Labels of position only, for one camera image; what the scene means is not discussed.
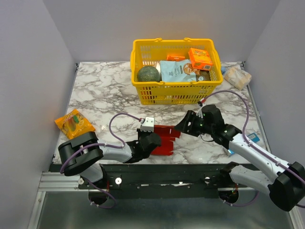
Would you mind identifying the red paper box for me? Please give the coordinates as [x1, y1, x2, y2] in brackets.
[151, 125, 181, 156]

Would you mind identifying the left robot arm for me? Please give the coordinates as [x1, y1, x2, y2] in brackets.
[58, 132, 162, 188]

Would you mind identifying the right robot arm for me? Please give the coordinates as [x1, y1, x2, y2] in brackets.
[174, 105, 305, 211]

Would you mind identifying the large orange snack box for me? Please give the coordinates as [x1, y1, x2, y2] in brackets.
[188, 48, 213, 71]

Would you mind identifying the small orange flat box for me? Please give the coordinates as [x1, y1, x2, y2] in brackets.
[166, 54, 186, 62]

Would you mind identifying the blue small packet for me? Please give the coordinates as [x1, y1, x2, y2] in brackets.
[226, 133, 260, 156]

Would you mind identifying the beige tissue packet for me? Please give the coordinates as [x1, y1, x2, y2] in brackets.
[224, 65, 252, 91]

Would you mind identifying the light blue chips bag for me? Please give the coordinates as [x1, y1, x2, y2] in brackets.
[160, 60, 211, 83]

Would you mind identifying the blue item behind basket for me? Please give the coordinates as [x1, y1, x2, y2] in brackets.
[221, 66, 226, 74]

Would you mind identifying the green round melon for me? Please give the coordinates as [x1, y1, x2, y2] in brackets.
[137, 65, 160, 82]

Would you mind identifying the orange gummy candy bag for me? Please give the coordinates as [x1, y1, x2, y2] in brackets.
[54, 109, 95, 140]

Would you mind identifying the yellow plastic shopping basket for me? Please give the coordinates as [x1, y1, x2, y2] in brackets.
[130, 38, 223, 105]

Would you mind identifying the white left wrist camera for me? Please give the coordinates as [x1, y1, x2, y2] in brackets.
[140, 117, 155, 132]

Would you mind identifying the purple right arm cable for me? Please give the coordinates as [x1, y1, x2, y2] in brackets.
[198, 90, 305, 208]

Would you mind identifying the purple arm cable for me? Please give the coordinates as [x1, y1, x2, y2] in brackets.
[59, 113, 146, 174]
[198, 90, 305, 208]

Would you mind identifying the black mounting base plate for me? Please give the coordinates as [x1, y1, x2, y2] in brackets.
[49, 162, 248, 200]

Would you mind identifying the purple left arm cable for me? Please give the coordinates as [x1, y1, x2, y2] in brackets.
[59, 113, 146, 174]

